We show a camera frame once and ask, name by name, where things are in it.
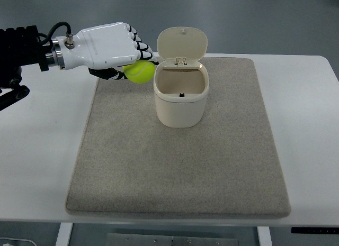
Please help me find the white table leg left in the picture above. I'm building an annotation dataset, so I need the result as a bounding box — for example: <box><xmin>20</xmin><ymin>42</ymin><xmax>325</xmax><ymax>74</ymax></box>
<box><xmin>55</xmin><ymin>223</ymin><xmax>73</xmax><ymax>246</ymax></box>

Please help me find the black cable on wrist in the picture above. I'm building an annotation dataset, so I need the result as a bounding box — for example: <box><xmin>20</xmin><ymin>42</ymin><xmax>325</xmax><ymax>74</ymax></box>
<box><xmin>39</xmin><ymin>21</ymin><xmax>75</xmax><ymax>50</ymax></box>

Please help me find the beige bin with open lid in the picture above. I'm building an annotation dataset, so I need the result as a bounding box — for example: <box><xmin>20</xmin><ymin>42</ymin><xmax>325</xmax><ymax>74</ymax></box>
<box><xmin>154</xmin><ymin>27</ymin><xmax>209</xmax><ymax>128</ymax></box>

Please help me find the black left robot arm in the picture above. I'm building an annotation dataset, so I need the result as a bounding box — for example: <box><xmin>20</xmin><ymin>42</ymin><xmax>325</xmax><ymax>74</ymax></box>
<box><xmin>1</xmin><ymin>22</ymin><xmax>158</xmax><ymax>110</ymax></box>

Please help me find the black table control panel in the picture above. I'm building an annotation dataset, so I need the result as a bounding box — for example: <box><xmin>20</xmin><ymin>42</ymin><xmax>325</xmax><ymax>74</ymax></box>
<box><xmin>291</xmin><ymin>227</ymin><xmax>339</xmax><ymax>235</ymax></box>

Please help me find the grey fabric mat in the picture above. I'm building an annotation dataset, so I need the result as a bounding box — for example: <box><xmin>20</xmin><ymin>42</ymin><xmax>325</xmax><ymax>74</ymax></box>
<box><xmin>66</xmin><ymin>57</ymin><xmax>291</xmax><ymax>218</ymax></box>

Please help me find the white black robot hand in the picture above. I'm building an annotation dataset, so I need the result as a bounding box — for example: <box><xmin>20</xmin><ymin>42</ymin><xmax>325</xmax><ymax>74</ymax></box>
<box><xmin>46</xmin><ymin>22</ymin><xmax>159</xmax><ymax>80</ymax></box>

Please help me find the white table leg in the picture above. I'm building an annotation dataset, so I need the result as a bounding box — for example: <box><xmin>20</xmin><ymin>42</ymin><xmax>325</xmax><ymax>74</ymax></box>
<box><xmin>257</xmin><ymin>226</ymin><xmax>272</xmax><ymax>246</ymax></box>
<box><xmin>55</xmin><ymin>223</ymin><xmax>73</xmax><ymax>246</ymax></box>

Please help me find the white object bottom left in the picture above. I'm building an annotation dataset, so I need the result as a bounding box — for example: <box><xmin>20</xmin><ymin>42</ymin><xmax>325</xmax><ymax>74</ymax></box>
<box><xmin>1</xmin><ymin>238</ymin><xmax>37</xmax><ymax>246</ymax></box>

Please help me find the white table leg right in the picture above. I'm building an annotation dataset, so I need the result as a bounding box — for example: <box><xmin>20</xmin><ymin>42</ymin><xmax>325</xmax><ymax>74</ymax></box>
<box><xmin>257</xmin><ymin>226</ymin><xmax>272</xmax><ymax>246</ymax></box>

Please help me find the yellow tennis ball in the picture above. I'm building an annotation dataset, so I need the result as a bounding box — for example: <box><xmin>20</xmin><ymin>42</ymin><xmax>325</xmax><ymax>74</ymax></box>
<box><xmin>122</xmin><ymin>61</ymin><xmax>156</xmax><ymax>84</ymax></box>

